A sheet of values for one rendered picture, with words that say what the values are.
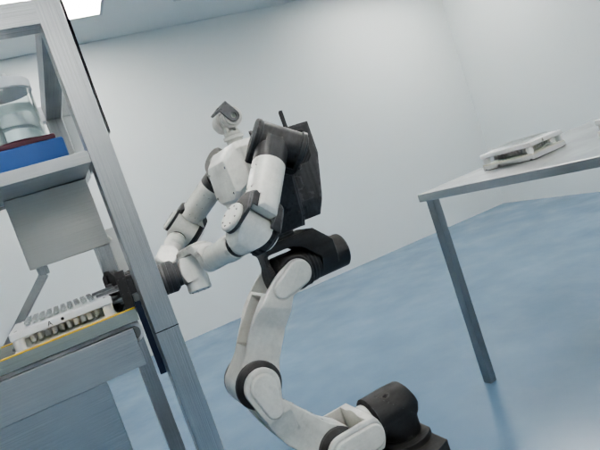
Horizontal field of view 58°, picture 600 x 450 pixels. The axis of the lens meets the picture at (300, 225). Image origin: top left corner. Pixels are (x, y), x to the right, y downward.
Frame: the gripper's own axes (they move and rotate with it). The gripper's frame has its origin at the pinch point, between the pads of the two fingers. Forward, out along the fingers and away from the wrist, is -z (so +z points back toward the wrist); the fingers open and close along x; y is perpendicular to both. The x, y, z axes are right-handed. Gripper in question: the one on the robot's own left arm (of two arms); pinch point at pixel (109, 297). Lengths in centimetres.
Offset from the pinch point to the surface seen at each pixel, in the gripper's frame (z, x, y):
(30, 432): -26.2, 23.8, -8.0
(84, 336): -7.6, 6.0, -9.8
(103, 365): -5.8, 14.5, -9.5
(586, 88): 453, -17, 269
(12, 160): -10.6, -40.7, -2.9
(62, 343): -12.5, 5.8, -10.5
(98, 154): 9.4, -35.0, -13.5
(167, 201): 48, -36, 376
